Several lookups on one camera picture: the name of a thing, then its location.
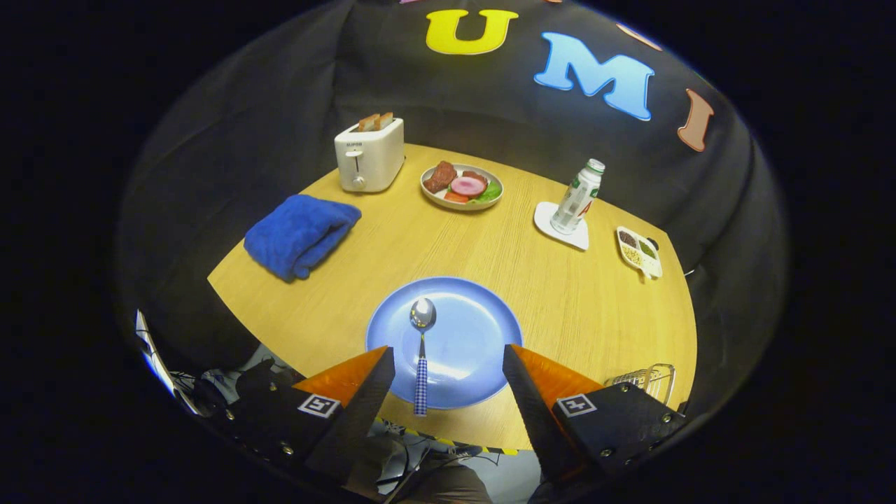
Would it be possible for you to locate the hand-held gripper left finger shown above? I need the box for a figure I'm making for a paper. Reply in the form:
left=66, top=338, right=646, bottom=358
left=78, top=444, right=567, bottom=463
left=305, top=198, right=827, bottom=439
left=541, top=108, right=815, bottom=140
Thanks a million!
left=210, top=345, right=396, bottom=487

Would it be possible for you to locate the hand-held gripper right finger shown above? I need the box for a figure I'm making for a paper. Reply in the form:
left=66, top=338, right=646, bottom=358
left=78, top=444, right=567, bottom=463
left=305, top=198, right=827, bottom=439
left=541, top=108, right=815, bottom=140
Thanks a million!
left=502, top=344, right=688, bottom=487

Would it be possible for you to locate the spoon with blue checkered handle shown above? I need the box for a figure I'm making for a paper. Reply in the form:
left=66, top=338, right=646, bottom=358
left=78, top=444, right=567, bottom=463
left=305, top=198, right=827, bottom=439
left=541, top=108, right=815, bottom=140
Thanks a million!
left=409, top=297, right=438, bottom=418

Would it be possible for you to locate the blue round plate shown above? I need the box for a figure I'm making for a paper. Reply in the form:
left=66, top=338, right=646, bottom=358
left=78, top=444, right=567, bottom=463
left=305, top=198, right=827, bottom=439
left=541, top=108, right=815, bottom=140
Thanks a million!
left=365, top=276, right=524, bottom=410

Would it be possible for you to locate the person's brown trouser leg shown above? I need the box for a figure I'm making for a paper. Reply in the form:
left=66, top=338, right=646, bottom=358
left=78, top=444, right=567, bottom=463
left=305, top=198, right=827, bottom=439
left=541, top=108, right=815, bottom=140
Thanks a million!
left=346, top=437, right=492, bottom=504

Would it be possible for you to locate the white square coaster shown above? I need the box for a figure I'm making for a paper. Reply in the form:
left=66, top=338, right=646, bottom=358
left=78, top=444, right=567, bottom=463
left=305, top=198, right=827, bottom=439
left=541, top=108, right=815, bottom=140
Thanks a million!
left=533, top=202, right=590, bottom=251

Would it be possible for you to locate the folded blue towel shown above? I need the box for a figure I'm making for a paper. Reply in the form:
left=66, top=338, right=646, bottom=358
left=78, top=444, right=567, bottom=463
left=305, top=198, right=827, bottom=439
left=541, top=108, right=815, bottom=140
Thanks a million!
left=243, top=194, right=363, bottom=283

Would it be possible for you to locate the white divided bean dish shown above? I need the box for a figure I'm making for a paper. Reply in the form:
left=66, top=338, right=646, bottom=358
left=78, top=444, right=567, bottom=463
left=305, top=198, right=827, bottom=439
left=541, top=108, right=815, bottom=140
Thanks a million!
left=616, top=225, right=664, bottom=281

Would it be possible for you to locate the white green-capped drink bottle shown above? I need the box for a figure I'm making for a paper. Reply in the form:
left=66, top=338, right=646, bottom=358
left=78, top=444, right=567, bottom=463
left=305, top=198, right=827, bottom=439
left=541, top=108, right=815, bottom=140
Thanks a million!
left=549, top=158, right=606, bottom=235

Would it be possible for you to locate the grey food plate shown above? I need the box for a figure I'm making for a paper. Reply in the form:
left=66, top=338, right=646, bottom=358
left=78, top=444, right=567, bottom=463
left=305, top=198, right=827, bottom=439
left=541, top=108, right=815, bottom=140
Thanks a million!
left=420, top=162, right=504, bottom=212

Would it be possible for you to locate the white toaster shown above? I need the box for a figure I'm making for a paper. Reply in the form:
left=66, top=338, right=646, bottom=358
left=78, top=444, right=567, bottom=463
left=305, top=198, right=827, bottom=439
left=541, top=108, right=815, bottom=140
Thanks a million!
left=334, top=117, right=406, bottom=194

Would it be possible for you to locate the large brown meat piece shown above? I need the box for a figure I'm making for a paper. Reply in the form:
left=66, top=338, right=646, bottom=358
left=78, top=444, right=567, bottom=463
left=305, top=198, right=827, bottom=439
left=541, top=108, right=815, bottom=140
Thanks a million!
left=423, top=161, right=458, bottom=195

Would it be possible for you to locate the black backdrop cloth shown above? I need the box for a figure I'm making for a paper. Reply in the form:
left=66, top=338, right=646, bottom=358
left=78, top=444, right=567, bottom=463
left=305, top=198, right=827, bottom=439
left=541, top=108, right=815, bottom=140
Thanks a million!
left=115, top=0, right=790, bottom=421

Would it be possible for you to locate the metal wire cutlery basket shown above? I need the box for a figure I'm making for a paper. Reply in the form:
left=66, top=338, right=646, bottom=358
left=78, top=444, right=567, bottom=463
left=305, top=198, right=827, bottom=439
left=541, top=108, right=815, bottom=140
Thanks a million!
left=603, top=363, right=677, bottom=407

